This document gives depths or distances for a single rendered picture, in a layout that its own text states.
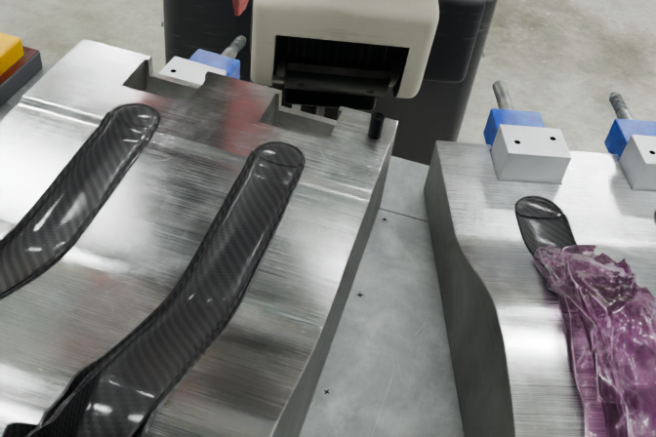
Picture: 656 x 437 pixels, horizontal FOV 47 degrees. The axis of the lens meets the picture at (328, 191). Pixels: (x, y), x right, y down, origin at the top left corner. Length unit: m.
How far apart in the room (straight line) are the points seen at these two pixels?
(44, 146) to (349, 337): 0.25
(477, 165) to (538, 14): 2.19
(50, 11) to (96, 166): 1.97
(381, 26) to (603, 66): 1.72
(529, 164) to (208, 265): 0.26
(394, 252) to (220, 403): 0.28
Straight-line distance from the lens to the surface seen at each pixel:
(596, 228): 0.59
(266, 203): 0.50
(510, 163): 0.59
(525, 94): 2.34
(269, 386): 0.38
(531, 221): 0.58
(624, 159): 0.66
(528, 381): 0.43
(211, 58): 0.71
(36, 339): 0.39
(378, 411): 0.51
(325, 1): 0.91
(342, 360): 0.53
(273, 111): 0.59
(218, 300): 0.45
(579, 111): 2.34
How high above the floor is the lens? 1.23
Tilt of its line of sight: 42 degrees down
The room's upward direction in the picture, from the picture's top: 9 degrees clockwise
